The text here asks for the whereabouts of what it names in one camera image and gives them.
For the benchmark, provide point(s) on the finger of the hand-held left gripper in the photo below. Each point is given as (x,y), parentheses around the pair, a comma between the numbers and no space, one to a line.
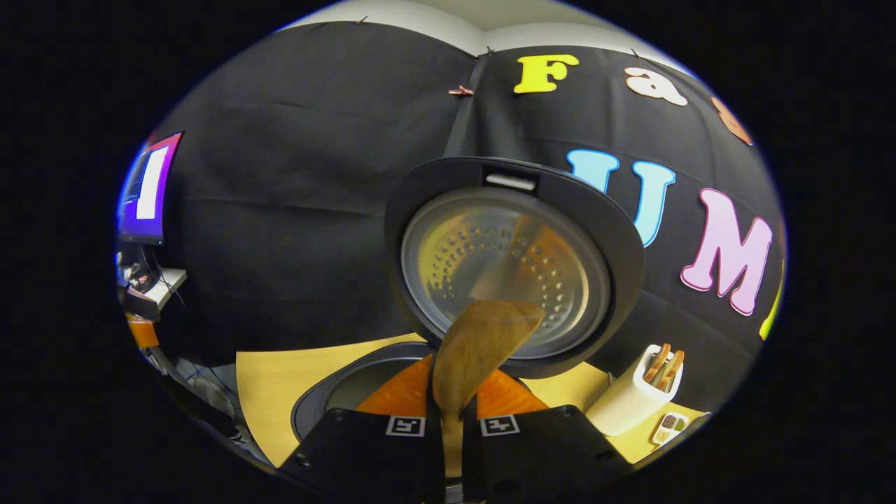
(143,332)

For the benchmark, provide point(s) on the wooden spoon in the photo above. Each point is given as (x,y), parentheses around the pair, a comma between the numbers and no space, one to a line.
(483,343)

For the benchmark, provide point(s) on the black backdrop cloth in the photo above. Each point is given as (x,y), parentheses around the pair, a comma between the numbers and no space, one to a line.
(280,210)

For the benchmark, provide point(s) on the dark rice cooker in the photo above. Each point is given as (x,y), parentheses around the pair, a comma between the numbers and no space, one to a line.
(605,234)

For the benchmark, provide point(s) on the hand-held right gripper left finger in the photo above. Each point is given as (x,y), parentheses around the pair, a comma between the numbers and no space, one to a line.
(364,455)

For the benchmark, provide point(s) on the white toaster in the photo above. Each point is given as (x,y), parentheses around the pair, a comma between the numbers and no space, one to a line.
(623,402)

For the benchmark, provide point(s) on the white side desk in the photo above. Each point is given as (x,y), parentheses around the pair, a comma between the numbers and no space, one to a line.
(168,283)

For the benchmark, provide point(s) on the computer monitor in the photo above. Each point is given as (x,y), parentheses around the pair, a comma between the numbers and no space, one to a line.
(150,189)

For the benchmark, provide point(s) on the copper clip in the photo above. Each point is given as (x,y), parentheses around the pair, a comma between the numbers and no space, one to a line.
(461,91)

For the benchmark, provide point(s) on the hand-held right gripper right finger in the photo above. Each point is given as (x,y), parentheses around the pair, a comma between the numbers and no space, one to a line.
(546,455)

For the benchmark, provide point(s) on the bread slice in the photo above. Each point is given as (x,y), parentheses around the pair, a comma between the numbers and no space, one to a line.
(672,371)
(656,362)

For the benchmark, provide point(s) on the white divided bean dish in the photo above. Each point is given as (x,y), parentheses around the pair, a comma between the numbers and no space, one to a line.
(668,428)

